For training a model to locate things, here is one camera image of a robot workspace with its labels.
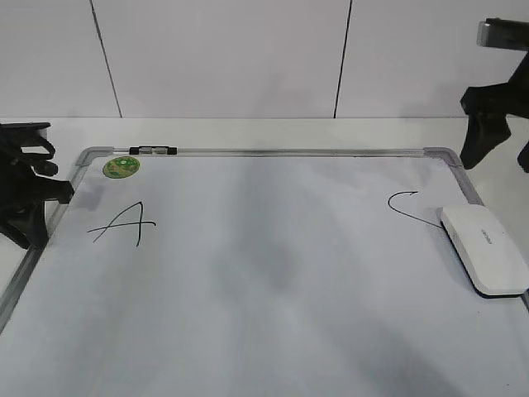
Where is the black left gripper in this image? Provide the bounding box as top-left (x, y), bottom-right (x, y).
top-left (1, 122), bottom-right (74, 248)

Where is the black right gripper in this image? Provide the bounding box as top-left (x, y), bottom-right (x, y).
top-left (460, 41), bottom-right (529, 173)

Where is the white whiteboard eraser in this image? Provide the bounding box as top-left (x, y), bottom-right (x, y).
top-left (440, 204), bottom-right (528, 299)

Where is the green round magnet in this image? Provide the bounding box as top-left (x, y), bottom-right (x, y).
top-left (102, 156), bottom-right (141, 179)

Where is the black whiteboard hanger clip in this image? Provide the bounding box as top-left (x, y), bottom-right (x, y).
top-left (128, 146), bottom-right (178, 155)

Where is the white framed whiteboard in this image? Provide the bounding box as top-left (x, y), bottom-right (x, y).
top-left (1, 147), bottom-right (528, 396)

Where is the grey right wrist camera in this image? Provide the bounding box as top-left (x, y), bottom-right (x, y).
top-left (477, 18), bottom-right (528, 51)

